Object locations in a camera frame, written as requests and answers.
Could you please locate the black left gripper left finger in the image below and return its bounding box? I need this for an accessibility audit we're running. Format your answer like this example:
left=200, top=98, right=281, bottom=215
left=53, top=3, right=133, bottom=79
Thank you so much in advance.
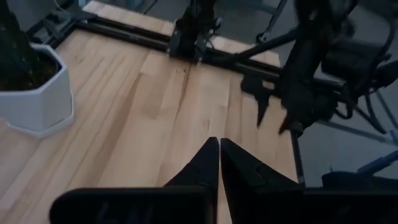
left=163, top=136, right=221, bottom=224

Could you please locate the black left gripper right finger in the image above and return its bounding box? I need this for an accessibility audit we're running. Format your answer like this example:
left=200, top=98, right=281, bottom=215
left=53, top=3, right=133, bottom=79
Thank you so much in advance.
left=220, top=138, right=305, bottom=224

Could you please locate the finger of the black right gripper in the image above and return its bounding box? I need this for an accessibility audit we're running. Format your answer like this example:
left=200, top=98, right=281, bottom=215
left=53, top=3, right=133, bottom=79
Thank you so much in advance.
left=240, top=73, right=272, bottom=128
left=277, top=107, right=295, bottom=136

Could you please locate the white hexagonal plant pot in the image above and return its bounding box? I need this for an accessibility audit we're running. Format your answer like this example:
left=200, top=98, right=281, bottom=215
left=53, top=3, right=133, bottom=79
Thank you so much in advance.
left=0, top=42, right=76, bottom=139

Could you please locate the green cactus plant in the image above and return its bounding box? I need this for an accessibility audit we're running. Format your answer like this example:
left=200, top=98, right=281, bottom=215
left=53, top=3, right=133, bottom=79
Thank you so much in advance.
left=0, top=0, right=42, bottom=91

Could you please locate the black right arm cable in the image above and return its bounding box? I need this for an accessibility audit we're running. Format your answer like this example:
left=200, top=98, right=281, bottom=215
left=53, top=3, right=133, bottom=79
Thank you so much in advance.
left=334, top=89, right=390, bottom=135

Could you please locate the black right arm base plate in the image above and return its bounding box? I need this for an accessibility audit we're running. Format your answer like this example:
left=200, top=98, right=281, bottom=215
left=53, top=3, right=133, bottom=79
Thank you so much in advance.
left=168, top=19, right=210, bottom=62

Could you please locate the black aluminium table frame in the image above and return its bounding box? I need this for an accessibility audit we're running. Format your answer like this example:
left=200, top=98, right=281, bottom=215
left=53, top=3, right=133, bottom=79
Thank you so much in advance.
left=26, top=6, right=346, bottom=188

